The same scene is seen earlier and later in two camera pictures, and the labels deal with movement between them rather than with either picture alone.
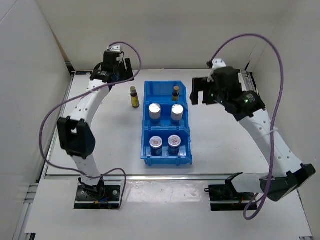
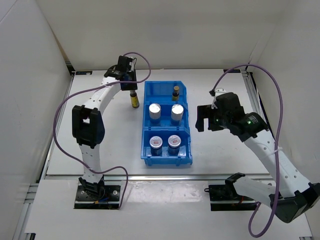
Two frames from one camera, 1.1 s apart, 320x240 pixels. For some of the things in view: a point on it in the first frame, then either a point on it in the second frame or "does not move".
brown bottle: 135,100 does not move
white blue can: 155,113 does not move
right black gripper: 201,84 → 203,112
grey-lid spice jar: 174,142 does not move
